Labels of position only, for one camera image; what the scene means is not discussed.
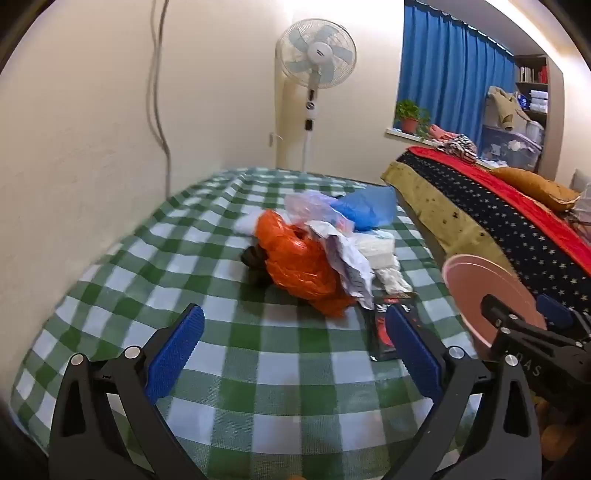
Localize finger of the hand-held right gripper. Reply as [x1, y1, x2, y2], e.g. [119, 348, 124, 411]
[480, 294, 550, 342]
[536, 294, 591, 340]

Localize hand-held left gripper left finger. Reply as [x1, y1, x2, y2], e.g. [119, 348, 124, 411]
[47, 303, 208, 480]

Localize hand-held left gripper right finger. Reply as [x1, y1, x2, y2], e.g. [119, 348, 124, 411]
[385, 305, 543, 480]

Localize pink plastic bucket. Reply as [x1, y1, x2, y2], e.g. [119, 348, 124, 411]
[442, 254, 548, 361]

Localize blue plastic bag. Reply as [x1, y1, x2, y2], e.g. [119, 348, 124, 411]
[335, 187, 398, 230]

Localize clear plastic bag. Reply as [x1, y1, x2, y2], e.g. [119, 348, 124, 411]
[284, 191, 356, 232]

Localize black red snack packet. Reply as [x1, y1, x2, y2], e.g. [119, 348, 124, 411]
[369, 295, 421, 361]

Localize green white checked tablecloth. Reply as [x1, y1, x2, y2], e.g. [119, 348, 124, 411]
[9, 166, 481, 480]

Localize crumpled white tissue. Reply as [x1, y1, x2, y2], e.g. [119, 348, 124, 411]
[376, 268, 414, 295]

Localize navy star patterned bedcover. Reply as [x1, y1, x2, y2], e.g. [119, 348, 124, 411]
[381, 152, 591, 315]

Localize red floral blanket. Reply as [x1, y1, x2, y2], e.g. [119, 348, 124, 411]
[409, 146, 591, 278]

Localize light plaid cloth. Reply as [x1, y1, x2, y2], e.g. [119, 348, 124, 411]
[573, 185, 591, 227]

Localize white ribbed towel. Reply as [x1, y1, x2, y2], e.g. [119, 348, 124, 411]
[358, 231, 402, 271]

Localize white printed mailer bag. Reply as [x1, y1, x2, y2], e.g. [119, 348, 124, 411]
[307, 222, 375, 310]

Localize small black object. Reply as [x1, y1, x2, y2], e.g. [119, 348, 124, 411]
[241, 246, 278, 284]

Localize orange brown pillow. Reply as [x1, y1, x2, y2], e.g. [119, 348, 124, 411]
[490, 167, 580, 213]

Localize orange plastic bag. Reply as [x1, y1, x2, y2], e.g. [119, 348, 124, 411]
[256, 210, 358, 317]

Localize large clear storage box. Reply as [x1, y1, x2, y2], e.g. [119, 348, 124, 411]
[480, 124, 543, 171]

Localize black white striped clothes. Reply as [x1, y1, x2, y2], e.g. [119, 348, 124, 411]
[436, 134, 478, 162]

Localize pink folded clothes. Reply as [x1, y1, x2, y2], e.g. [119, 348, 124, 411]
[427, 124, 462, 141]

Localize white window sill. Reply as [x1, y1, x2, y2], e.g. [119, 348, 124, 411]
[385, 128, 444, 148]

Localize beige coat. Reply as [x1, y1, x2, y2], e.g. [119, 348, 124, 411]
[487, 85, 532, 132]

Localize potted green plant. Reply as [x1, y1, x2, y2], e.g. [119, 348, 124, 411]
[394, 99, 432, 139]

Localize wooden bookshelf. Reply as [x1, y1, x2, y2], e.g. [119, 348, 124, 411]
[515, 54, 550, 125]

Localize blue curtain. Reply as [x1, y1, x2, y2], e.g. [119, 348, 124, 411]
[397, 0, 518, 139]

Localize white standing fan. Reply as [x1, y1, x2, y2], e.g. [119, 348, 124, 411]
[276, 18, 358, 174]

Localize grey wall cable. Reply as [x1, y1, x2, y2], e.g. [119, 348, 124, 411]
[145, 0, 172, 197]

